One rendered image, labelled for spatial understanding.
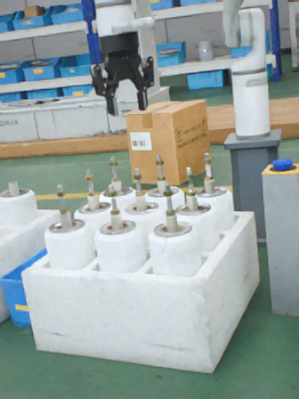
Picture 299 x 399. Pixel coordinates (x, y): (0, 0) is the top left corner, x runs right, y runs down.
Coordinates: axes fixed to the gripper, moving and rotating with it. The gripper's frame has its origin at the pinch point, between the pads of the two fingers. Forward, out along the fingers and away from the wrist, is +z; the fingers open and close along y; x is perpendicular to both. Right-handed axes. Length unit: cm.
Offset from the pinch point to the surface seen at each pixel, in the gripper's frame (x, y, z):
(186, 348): 23.0, 8.3, 42.2
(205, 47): -355, -307, 8
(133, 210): 0.0, 2.3, 21.7
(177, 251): 20.4, 5.9, 24.6
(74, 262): 0.9, 18.0, 28.0
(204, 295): 26.7, 5.6, 31.2
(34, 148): -211, -57, 42
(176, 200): -1.7, -10.4, 23.3
